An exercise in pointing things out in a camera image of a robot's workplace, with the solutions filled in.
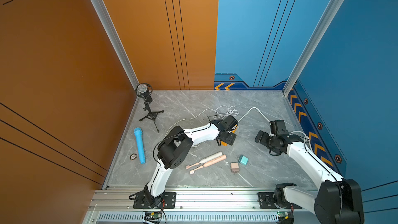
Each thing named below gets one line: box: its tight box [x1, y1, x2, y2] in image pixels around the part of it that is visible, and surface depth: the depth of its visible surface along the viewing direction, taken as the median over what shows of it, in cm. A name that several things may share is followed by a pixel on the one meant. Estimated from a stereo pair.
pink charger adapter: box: [230, 162, 240, 175], surface depth 84 cm
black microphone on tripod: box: [135, 82, 165, 133], surface depth 93 cm
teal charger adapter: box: [237, 154, 249, 166], surface depth 86 cm
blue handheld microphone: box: [133, 127, 146, 165], surface depth 94 cm
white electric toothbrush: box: [185, 151, 223, 170], surface depth 87 cm
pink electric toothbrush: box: [189, 154, 227, 175], surface depth 86 cm
